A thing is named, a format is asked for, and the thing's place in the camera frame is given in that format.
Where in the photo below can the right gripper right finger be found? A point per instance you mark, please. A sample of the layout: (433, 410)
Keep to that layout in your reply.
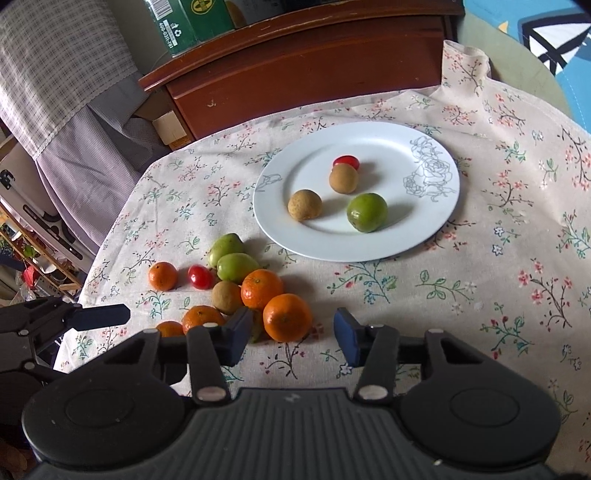
(372, 349)

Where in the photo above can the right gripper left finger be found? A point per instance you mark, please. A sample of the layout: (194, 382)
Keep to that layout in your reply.
(211, 347)

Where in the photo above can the large orange tangerine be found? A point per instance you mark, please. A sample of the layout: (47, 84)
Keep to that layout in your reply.
(287, 318)

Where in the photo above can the tangerine behind left finger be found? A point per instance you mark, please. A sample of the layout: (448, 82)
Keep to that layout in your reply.
(201, 315)

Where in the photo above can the small tangerine at edge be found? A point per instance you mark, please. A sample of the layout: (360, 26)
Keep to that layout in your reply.
(168, 329)

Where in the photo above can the brown longan in pile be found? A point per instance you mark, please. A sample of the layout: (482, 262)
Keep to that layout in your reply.
(226, 297)

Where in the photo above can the wooden shelf rack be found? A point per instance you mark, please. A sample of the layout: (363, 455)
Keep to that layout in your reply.
(46, 271)

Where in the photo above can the red cherry tomato on cloth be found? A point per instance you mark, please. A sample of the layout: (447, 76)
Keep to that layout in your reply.
(200, 277)

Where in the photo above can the green jujube near gripper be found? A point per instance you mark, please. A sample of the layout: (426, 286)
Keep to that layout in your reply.
(234, 267)

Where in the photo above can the small orange tangerine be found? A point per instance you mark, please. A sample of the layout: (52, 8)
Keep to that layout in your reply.
(162, 276)

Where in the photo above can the floral tablecloth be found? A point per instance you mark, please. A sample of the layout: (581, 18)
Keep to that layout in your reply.
(463, 207)

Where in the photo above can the pale green jujube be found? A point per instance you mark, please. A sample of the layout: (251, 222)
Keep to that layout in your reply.
(224, 245)

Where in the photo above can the green jujube fruit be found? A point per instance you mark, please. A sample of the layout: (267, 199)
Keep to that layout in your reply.
(367, 212)

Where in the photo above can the brown longan fruit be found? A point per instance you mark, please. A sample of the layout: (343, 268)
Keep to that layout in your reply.
(343, 178)

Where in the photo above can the white floral plate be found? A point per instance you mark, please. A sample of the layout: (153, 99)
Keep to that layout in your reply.
(412, 171)

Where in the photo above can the red cherry tomato on plate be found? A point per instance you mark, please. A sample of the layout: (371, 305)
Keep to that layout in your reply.
(347, 160)

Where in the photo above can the cardboard box on floor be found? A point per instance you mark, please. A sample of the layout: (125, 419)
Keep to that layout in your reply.
(160, 111)

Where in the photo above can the checked grey fabric cover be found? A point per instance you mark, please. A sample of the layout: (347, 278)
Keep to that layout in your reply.
(69, 93)

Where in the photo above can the dark wooden nightstand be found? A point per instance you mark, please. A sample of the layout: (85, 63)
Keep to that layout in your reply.
(326, 52)

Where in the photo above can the green milk carton box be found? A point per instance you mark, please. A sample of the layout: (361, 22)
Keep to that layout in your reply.
(183, 24)

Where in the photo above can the blue shark plush pillow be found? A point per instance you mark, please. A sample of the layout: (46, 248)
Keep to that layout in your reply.
(557, 33)

